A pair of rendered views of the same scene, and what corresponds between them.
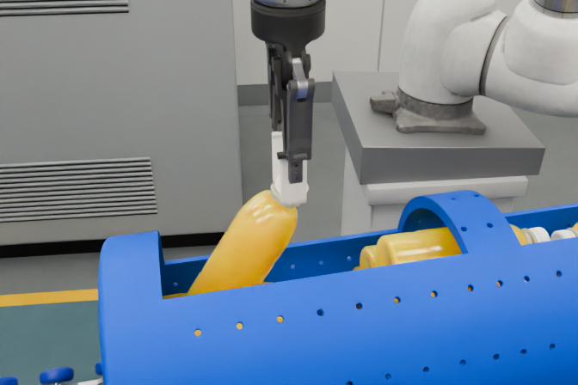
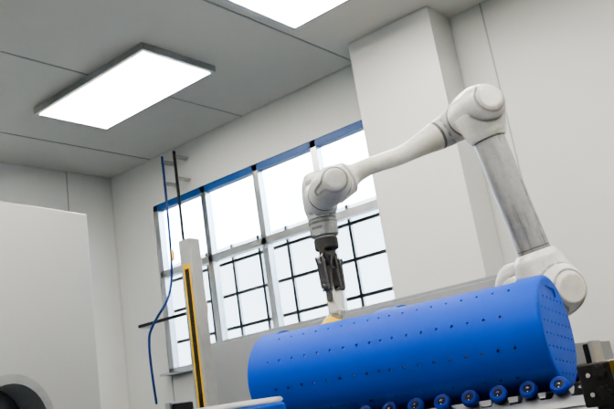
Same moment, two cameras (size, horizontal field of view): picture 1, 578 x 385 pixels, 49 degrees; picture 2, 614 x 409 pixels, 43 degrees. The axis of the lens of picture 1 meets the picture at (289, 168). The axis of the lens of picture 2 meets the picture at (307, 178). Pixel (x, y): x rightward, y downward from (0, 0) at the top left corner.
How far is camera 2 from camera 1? 2.06 m
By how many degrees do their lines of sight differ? 64
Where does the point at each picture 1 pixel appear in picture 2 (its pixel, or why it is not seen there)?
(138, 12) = not seen: hidden behind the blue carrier
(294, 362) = (301, 345)
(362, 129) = not seen: hidden behind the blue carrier
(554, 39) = (519, 266)
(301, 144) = (323, 280)
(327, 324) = (315, 333)
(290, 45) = (319, 248)
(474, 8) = (511, 270)
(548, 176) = not seen: outside the picture
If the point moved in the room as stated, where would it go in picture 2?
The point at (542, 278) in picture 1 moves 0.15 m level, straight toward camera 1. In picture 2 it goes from (395, 315) to (343, 321)
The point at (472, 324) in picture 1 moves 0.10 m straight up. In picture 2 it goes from (362, 330) to (355, 294)
